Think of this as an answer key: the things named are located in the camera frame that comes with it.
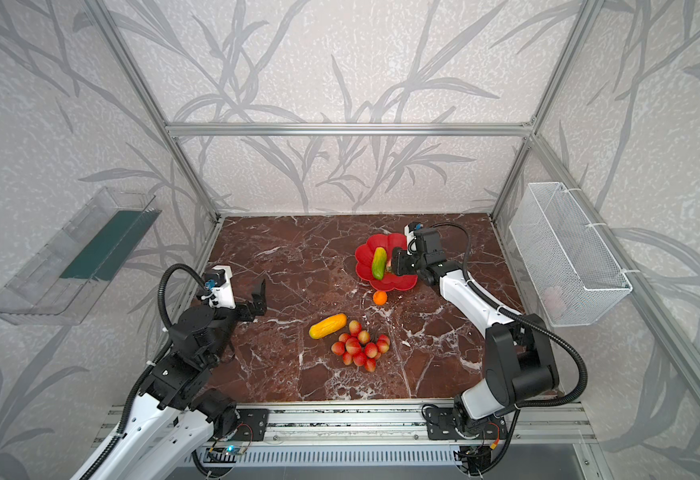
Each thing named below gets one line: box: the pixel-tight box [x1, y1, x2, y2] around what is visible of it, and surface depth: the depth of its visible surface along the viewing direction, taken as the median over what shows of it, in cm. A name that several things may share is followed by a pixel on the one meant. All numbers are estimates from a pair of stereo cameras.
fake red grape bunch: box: [331, 320, 391, 372], surface depth 83 cm
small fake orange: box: [373, 290, 387, 306], surface depth 96 cm
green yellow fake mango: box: [372, 246, 387, 281], surface depth 104 cm
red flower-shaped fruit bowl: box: [355, 233, 418, 291], surface depth 106 cm
